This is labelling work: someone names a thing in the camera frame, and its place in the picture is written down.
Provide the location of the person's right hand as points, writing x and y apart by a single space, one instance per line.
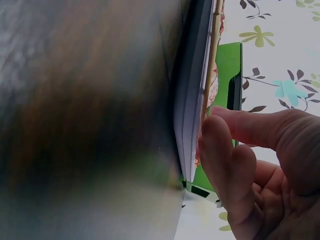
275 190

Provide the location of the floral cover book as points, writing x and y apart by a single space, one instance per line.
192 120

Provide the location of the green file holder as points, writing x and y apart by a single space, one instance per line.
228 70

